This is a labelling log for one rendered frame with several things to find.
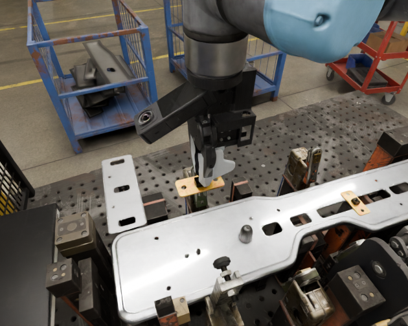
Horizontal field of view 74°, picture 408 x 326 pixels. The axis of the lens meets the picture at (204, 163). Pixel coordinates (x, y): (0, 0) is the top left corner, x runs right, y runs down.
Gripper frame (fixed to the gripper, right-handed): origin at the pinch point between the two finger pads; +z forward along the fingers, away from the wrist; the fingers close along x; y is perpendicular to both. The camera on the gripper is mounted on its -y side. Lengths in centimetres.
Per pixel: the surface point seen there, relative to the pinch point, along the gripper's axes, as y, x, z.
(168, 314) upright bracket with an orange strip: -10.5, -16.1, 11.4
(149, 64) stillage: 17, 178, 59
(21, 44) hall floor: -134, 457, 127
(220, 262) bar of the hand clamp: -1.2, -13.6, 4.9
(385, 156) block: 76, 16, 31
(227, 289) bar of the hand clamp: -1.6, -17.5, 5.4
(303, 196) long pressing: 33.5, 6.2, 26.5
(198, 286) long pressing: -3.1, -7.9, 26.7
